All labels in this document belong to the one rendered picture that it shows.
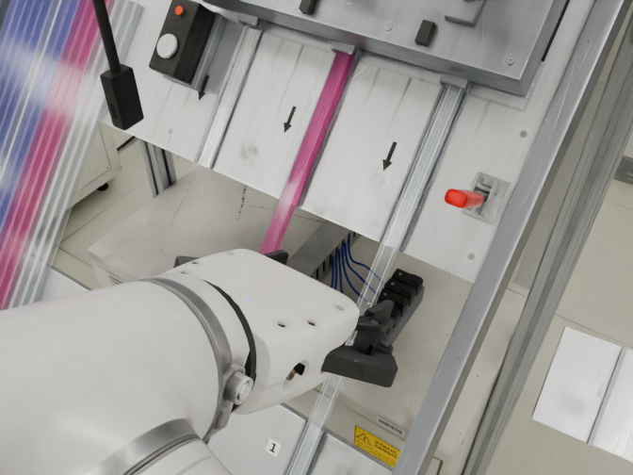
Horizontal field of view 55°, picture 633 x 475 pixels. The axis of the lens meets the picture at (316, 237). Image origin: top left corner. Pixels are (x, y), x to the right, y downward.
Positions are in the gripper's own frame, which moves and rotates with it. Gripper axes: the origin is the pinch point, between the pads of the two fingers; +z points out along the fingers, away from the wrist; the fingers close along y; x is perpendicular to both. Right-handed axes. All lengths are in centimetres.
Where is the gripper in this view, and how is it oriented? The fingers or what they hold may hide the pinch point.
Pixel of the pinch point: (325, 295)
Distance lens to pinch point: 45.0
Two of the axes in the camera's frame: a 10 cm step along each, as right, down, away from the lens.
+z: 4.6, -1.0, 8.8
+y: -8.4, -3.8, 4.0
